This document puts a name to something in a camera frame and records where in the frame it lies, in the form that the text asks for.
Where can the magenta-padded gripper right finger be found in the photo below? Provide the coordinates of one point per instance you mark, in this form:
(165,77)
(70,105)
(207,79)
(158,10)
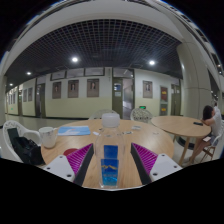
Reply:
(165,166)

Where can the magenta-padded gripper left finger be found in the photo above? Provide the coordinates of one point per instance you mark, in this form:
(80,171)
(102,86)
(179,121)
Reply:
(60,166)

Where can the clear plastic water bottle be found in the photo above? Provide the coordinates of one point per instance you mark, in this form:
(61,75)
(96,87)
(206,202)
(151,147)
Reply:
(110,140)

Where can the flat round red coaster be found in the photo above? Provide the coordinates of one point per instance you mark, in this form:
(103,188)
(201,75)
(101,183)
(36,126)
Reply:
(69,152)

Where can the white ceramic mug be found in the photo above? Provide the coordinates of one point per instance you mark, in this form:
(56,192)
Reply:
(49,136)

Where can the black bag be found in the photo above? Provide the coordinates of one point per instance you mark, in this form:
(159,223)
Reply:
(26,150)

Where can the light blue paper booklet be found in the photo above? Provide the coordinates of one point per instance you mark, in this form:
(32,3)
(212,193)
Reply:
(74,130)

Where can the round wooden side table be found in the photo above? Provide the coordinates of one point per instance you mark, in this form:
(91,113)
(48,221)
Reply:
(180,125)

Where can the wooden chair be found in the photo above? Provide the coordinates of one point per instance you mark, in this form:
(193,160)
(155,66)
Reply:
(208,151)

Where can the small printed card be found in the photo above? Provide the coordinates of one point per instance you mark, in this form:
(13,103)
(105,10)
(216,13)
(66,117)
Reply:
(136,127)

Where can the small white paper scrap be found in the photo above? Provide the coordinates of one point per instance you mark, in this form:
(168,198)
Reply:
(95,133)

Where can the black phone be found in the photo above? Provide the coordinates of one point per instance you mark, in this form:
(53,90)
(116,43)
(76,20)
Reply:
(198,123)

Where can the white plastic lattice chair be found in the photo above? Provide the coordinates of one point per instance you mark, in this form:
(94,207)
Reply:
(13,125)
(141,115)
(96,115)

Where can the green lit exit sign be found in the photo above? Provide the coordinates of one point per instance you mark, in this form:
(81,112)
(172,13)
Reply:
(142,107)

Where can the person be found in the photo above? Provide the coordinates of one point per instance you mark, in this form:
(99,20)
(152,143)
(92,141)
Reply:
(216,123)

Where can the round ceiling lights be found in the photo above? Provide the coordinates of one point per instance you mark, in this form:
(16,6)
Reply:
(75,59)

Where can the framed wall portraits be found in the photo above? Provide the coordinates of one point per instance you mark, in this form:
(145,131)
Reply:
(93,87)

